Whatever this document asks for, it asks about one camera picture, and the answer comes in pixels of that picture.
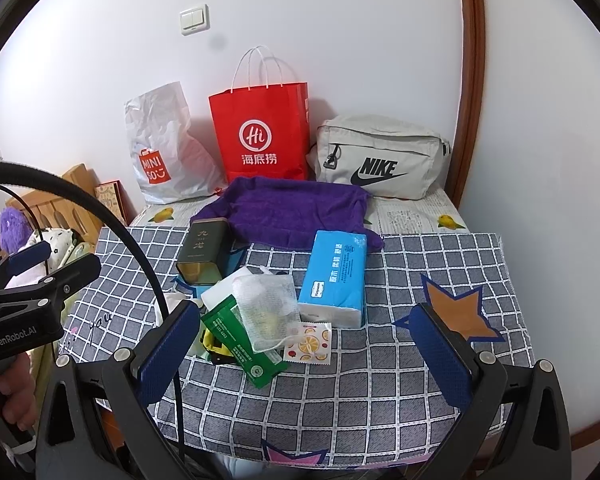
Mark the white wall switch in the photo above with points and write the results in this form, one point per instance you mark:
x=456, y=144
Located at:
x=194, y=20

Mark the grey checkered tablecloth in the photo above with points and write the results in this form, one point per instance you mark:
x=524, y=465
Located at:
x=376, y=402

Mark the orange fruit print sachet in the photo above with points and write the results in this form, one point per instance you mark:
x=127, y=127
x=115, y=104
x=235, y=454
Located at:
x=312, y=344

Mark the purple towel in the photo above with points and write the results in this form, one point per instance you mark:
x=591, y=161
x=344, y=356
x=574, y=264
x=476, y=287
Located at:
x=286, y=214

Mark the white mesh drawstring pouch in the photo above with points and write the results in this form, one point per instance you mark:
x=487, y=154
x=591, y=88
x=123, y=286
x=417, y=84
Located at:
x=269, y=310

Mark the red Haidilao paper bag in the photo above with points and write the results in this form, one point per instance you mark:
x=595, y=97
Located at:
x=264, y=130

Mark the small patterned box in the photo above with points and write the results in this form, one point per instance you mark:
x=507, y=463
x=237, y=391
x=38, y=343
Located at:
x=110, y=195

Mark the person's left hand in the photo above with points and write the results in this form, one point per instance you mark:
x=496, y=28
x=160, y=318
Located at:
x=17, y=384

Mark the beige Nike waist bag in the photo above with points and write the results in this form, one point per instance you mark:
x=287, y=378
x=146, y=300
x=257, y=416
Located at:
x=385, y=156

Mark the wooden chair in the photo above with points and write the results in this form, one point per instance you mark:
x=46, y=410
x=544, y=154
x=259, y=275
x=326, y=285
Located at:
x=52, y=211

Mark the white Miniso plastic bag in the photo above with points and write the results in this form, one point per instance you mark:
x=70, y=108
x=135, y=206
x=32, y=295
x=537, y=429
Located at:
x=169, y=162

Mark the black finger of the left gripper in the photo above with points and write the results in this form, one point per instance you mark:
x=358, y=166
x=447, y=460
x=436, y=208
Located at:
x=68, y=280

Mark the blue tissue pack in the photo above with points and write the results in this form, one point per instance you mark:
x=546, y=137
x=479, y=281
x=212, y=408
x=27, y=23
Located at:
x=333, y=287

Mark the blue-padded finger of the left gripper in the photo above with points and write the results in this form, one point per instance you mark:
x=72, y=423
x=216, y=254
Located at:
x=26, y=259

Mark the yellow mesh pouch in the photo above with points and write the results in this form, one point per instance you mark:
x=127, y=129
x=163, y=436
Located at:
x=217, y=352

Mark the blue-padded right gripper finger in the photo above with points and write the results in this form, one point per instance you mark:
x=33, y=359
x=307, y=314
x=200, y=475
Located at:
x=535, y=443

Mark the white spotted plush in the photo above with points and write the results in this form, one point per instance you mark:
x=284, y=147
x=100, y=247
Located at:
x=65, y=246

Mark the purple plush toy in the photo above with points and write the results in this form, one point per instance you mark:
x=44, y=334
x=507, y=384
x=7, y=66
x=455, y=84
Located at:
x=15, y=230

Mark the dark green tea tin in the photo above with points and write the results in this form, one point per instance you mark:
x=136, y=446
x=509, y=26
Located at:
x=209, y=252

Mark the green wet wipe packet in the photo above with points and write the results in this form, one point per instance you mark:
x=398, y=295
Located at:
x=225, y=323

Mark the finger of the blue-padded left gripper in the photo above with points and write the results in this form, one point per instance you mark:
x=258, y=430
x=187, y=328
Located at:
x=95, y=422

